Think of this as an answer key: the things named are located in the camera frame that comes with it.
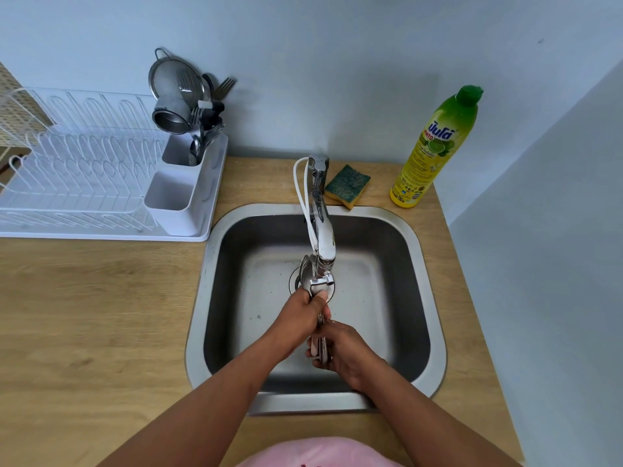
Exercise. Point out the person's left hand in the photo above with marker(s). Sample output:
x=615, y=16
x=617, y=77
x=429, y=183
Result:
x=304, y=318

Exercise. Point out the person's right hand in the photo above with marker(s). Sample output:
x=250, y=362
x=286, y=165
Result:
x=348, y=355

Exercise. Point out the person's right forearm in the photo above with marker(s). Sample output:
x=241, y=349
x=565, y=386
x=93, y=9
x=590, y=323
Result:
x=438, y=423

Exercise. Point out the person's left forearm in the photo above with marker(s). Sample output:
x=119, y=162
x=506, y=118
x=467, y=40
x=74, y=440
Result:
x=194, y=413

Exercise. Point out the small steel spoon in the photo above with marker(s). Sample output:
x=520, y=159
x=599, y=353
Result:
x=196, y=151

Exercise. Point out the chrome faucet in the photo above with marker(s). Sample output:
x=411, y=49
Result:
x=325, y=238

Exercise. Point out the pink shirt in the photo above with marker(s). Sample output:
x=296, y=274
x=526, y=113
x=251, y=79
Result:
x=316, y=454

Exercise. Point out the stainless steel sink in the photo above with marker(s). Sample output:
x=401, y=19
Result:
x=404, y=257

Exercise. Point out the green and yellow sponge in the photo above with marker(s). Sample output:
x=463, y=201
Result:
x=348, y=185

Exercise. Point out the steel fork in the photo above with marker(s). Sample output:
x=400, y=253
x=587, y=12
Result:
x=225, y=87
x=214, y=135
x=196, y=121

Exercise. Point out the yellow green dish soap bottle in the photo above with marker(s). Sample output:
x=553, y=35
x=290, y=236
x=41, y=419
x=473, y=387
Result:
x=430, y=150

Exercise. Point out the dark serving utensil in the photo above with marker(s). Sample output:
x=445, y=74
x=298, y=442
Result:
x=208, y=85

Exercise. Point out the round metal mesh strainer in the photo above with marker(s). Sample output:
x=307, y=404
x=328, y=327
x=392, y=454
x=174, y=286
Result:
x=177, y=80

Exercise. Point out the brown board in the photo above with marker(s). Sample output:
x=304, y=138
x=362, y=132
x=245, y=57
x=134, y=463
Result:
x=9, y=162

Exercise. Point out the beige woven panel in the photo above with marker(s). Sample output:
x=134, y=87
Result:
x=19, y=106

